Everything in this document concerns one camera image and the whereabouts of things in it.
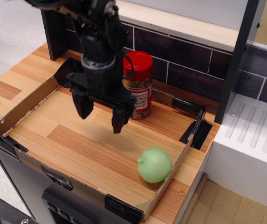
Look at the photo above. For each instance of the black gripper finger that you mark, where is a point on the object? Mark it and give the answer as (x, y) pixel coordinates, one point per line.
(84, 105)
(119, 119)

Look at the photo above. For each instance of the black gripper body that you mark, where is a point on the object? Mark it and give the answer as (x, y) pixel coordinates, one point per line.
(102, 81)

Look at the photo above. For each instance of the red lid spice bottle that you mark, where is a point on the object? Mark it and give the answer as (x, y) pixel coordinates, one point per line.
(137, 70)

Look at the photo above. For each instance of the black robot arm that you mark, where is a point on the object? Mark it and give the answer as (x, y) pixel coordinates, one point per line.
(97, 24)

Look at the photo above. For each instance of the cardboard fence with black tape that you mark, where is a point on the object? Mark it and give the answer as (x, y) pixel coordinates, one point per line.
(40, 126)

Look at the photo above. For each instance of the green toy apple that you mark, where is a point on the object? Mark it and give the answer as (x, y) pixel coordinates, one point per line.
(154, 165)

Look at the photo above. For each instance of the light wooden shelf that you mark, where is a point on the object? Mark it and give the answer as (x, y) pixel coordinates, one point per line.
(182, 27)

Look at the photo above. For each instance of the grey kitchen cabinet front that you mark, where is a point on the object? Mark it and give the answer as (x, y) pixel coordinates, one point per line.
(30, 184)

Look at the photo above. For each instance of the black oven control panel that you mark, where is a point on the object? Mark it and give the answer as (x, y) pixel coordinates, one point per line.
(64, 209)

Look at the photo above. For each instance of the white toy sink drainboard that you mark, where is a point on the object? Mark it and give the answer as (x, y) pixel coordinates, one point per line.
(238, 156)

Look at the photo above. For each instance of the dark grey vertical post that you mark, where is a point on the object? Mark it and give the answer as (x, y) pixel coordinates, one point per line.
(229, 89)

